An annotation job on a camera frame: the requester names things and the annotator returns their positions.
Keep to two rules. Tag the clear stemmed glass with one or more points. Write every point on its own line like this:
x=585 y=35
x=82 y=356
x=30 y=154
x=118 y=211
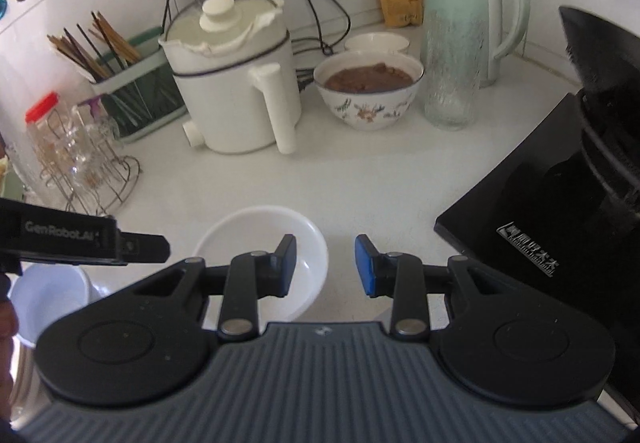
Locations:
x=95 y=138

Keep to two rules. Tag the person's left hand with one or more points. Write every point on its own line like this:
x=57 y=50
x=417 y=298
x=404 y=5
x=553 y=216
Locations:
x=6 y=343

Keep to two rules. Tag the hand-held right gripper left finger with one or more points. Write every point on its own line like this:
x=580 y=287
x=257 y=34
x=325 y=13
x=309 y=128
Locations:
x=288 y=268

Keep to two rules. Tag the blue wall hook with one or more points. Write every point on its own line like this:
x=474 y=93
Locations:
x=2 y=8

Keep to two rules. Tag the white plastic bowl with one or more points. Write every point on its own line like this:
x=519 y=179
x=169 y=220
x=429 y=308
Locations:
x=97 y=290
x=45 y=293

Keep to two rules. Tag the green chopstick holder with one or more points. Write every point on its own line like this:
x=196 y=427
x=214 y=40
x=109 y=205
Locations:
x=145 y=98

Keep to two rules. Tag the floral bowl with brown food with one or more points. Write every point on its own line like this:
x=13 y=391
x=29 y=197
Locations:
x=370 y=98

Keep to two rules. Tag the bunch of chopsticks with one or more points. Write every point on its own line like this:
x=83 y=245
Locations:
x=95 y=53

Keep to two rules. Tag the black cooktop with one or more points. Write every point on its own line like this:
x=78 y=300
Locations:
x=525 y=203

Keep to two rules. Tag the black wok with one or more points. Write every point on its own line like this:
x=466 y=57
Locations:
x=605 y=73

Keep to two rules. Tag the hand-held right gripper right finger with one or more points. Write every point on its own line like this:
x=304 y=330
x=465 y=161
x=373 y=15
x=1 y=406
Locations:
x=364 y=268

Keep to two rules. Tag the red-lid clear jar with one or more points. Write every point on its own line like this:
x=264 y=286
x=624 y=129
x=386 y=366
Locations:
x=42 y=123

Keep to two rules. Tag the tall textured glass tumbler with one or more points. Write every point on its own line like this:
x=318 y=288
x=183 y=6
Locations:
x=452 y=73

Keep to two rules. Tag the small white ceramic bowl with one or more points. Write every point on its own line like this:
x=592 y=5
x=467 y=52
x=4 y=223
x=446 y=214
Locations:
x=377 y=43

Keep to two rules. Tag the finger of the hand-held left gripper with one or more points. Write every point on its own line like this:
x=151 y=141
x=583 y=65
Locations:
x=147 y=249

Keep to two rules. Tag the white soy milk maker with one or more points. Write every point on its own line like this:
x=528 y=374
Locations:
x=225 y=88

